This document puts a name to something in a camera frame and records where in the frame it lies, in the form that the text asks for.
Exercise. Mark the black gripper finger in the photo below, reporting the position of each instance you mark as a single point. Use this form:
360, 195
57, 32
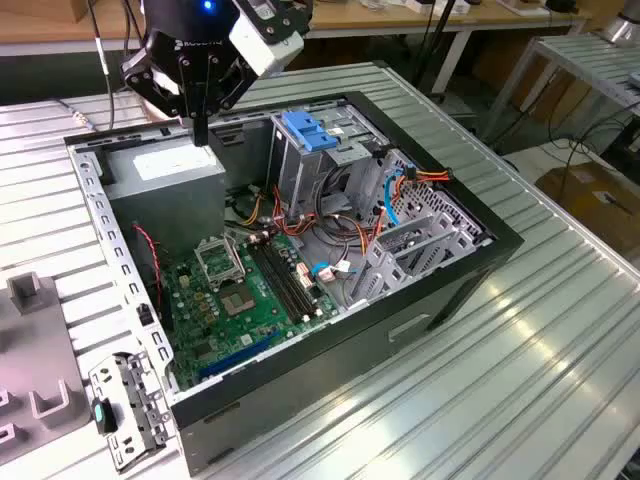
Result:
235, 85
150, 85

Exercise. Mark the metal disk bay cage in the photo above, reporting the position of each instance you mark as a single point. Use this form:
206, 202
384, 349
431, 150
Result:
425, 235

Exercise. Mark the blue plastic drive latch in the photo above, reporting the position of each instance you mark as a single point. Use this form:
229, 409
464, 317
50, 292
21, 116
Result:
310, 132

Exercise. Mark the metal drive cage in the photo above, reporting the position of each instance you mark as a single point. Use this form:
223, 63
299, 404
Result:
295, 170

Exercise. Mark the grey power supply unit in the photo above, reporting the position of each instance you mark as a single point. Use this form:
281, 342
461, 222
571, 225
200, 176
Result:
165, 200

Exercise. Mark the black RAM slot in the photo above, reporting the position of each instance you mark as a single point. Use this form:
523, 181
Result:
273, 283
293, 276
287, 279
280, 281

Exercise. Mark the black tripod stand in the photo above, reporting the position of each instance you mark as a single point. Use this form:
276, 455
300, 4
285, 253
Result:
435, 40

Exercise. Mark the CPU socket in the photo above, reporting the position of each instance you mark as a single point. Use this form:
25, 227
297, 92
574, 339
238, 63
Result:
237, 302

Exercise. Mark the green motherboard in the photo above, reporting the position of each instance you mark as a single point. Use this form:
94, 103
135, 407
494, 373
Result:
235, 330

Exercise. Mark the blue expansion slot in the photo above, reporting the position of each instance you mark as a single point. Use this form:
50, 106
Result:
240, 356

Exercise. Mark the grey parts rack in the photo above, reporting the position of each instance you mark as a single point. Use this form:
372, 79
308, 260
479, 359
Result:
35, 340

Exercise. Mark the black PC case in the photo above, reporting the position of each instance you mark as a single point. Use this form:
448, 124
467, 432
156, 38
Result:
300, 380

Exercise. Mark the black latch with blue button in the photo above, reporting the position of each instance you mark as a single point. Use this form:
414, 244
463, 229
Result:
105, 415

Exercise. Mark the metal slat side table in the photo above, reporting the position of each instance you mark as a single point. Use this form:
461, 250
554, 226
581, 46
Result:
590, 60

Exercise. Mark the brown cardboard box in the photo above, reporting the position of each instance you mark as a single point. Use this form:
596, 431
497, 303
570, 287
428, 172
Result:
590, 200

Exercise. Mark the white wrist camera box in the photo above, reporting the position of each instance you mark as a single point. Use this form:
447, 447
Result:
260, 45

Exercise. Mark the wooden desk with white frame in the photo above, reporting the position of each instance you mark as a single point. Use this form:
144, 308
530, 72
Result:
380, 17

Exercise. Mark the metal card retention bracket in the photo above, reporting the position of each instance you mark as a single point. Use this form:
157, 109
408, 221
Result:
145, 400

